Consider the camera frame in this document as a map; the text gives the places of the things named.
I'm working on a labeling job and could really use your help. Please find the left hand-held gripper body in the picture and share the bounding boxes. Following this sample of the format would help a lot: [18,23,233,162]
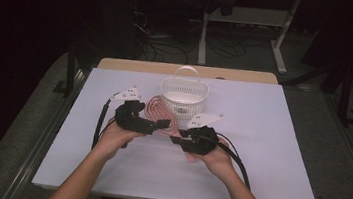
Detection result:
[107,84,163,136]

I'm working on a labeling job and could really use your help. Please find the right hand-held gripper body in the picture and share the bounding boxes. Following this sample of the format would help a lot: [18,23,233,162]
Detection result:
[175,109,225,158]

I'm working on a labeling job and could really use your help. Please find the pink hairbrush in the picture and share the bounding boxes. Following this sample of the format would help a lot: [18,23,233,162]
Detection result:
[141,94,188,138]

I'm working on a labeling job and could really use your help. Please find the white plastic basket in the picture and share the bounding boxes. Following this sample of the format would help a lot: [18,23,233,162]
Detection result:
[157,63,212,121]

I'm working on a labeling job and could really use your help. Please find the person's right hand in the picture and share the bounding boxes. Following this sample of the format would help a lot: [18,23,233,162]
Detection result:
[184,133,242,185]

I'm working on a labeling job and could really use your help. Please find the person's left hand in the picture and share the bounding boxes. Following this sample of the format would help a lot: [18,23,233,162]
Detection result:
[90,116,147,168]

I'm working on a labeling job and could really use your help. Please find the wooden table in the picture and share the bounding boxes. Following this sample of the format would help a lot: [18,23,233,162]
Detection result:
[96,52,280,90]

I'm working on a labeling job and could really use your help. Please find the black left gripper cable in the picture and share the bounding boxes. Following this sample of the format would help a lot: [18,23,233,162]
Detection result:
[89,96,120,154]

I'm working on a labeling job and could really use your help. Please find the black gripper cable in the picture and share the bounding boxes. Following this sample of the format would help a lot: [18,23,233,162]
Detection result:
[210,132,259,192]
[89,96,120,154]

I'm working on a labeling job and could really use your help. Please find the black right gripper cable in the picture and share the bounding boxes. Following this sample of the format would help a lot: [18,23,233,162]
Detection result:
[210,132,259,192]

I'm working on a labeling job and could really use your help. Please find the tangle of black floor cables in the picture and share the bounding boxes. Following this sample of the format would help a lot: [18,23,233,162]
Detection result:
[125,0,253,73]

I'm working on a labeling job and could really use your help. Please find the white metal desk frame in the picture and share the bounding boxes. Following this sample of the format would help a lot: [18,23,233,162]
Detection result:
[197,0,302,76]

